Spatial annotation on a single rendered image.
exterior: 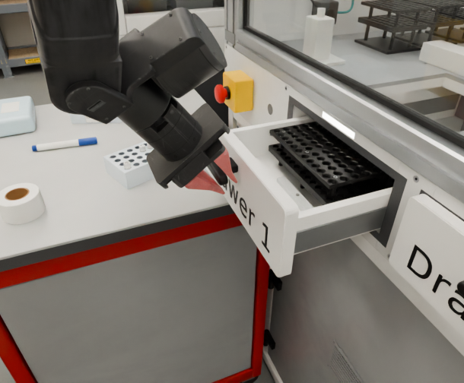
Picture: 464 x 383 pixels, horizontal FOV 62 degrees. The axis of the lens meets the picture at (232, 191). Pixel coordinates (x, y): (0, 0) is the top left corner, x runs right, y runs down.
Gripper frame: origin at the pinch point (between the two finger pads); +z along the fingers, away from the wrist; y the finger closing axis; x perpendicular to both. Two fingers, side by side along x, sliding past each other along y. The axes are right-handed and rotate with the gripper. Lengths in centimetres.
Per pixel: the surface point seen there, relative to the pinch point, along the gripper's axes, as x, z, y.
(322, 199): -5.3, 9.3, 8.3
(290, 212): -11.6, -0.5, 4.2
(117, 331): 13.4, 22.7, -40.4
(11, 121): 57, -9, -32
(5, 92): 318, 37, -116
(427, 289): -20.9, 14.8, 10.1
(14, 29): 409, 21, -90
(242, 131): 14.1, 5.9, 6.4
